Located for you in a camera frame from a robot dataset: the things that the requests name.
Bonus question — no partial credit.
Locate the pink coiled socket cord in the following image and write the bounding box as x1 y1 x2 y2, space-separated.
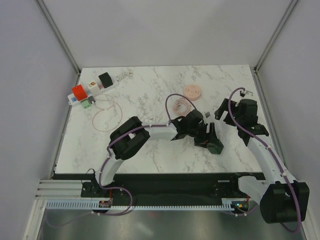
171 97 192 117

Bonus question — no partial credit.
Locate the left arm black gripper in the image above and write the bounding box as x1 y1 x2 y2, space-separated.
187 123 220 150

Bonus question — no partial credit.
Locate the grey small charger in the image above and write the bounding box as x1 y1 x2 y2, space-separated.
88 96 96 104

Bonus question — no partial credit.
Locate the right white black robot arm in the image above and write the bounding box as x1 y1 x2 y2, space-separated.
214 98 310 224

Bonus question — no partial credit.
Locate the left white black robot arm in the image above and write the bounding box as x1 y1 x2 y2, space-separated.
92 109 224 197

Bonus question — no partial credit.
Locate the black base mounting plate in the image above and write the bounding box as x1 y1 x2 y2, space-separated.
79 172 261 211

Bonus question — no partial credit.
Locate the white power strip cord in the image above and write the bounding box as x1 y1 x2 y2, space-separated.
115 70 133 81

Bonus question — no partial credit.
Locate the white slotted cable duct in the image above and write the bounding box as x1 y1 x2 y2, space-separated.
46 198 251 212

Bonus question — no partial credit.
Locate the white cube adapter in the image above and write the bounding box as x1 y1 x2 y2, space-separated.
86 81 100 95

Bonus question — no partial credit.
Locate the red cube adapter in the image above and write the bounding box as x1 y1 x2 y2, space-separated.
71 84 88 101

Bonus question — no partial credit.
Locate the black cube adapter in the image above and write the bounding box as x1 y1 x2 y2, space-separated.
98 72 114 89

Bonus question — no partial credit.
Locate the white power strip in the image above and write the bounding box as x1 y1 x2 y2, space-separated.
67 75 119 107

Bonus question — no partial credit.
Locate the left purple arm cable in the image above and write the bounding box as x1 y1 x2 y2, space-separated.
46 93 196 228

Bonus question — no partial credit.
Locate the pink round power socket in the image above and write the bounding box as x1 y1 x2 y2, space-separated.
183 84 202 101

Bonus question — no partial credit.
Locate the thin pink charging cable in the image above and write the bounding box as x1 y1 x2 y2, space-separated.
92 93 123 132

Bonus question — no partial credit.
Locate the dark green cube plug adapter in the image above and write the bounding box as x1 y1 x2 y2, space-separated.
206 139 224 155

